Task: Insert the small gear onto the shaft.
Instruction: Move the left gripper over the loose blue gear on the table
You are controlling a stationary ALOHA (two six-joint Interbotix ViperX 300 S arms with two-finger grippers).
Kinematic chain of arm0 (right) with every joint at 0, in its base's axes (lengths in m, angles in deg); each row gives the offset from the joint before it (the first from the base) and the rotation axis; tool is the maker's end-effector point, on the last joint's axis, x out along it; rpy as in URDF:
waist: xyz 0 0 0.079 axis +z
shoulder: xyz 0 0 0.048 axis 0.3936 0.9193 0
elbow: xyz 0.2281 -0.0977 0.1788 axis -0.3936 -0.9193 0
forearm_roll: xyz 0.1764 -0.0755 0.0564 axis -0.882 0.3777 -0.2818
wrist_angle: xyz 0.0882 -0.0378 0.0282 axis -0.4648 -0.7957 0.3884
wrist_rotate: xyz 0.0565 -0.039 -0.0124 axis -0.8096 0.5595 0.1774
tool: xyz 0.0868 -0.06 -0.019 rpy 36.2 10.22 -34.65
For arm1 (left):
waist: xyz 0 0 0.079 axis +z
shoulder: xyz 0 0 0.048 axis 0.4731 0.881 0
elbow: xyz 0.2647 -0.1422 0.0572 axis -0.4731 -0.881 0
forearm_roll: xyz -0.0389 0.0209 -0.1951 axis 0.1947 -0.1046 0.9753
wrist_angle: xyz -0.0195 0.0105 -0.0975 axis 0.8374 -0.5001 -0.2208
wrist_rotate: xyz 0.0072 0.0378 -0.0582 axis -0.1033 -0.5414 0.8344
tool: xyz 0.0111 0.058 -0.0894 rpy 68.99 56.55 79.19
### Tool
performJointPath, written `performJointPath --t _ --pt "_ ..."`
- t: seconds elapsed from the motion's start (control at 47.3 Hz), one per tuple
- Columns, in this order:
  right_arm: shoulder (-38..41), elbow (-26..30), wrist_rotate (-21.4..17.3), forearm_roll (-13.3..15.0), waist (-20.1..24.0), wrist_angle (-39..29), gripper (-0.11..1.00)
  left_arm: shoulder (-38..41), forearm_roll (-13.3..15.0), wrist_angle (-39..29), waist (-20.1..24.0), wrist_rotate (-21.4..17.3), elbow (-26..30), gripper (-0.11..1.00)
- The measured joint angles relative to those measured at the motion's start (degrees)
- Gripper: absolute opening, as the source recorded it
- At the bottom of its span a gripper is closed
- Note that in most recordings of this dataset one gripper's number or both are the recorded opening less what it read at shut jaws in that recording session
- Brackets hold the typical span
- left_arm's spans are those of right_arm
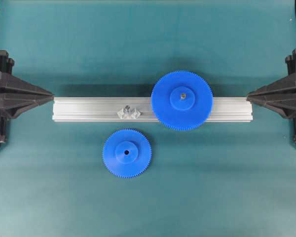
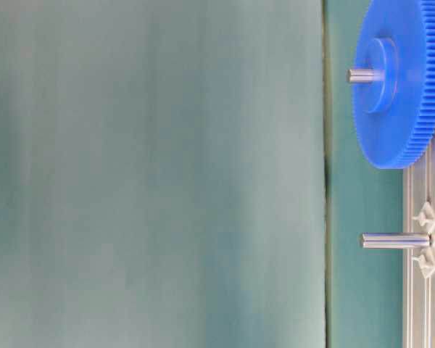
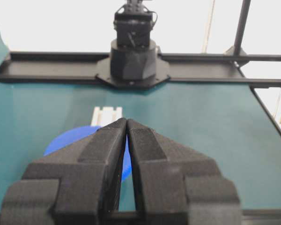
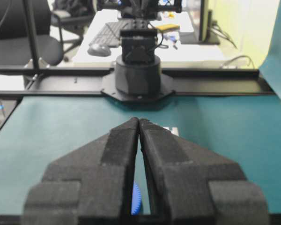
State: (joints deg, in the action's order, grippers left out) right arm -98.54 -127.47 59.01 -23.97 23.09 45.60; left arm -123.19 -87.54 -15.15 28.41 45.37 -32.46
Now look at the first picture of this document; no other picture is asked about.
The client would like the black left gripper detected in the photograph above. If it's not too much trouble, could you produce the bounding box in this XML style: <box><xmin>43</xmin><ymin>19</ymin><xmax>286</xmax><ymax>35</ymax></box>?
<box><xmin>0</xmin><ymin>50</ymin><xmax>54</xmax><ymax>146</ymax></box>

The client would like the small blue gear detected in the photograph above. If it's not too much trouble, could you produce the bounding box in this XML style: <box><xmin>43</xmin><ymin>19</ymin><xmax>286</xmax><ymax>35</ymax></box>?
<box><xmin>102</xmin><ymin>129</ymin><xmax>152</xmax><ymax>178</ymax></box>

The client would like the large blue gear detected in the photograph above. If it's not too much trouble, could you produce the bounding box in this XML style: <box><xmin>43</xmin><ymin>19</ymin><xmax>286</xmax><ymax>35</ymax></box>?
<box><xmin>150</xmin><ymin>71</ymin><xmax>214</xmax><ymax>131</ymax></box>

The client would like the aluminium extrusion rail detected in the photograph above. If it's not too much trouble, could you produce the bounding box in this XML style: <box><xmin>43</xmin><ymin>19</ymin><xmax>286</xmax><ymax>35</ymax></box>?
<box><xmin>52</xmin><ymin>97</ymin><xmax>253</xmax><ymax>122</ymax></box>

